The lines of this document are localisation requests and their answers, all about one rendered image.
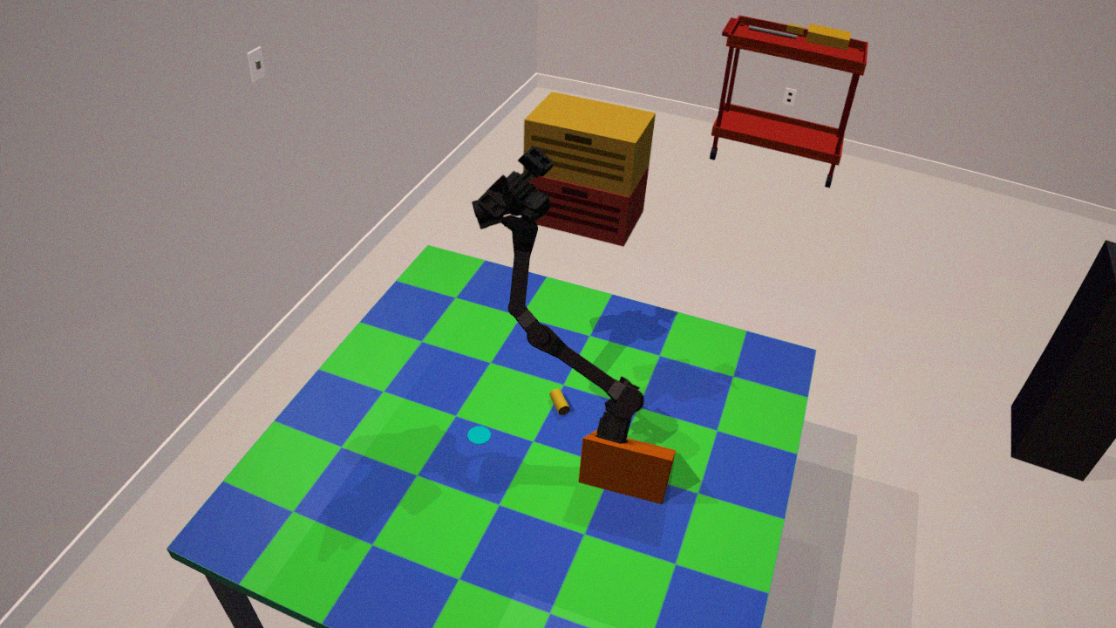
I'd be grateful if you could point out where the yellow tall cylinder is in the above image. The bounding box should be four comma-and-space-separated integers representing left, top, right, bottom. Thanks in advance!
549, 389, 570, 415

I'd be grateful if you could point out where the cyan circle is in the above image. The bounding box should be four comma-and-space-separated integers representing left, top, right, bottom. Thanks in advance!
466, 427, 491, 445

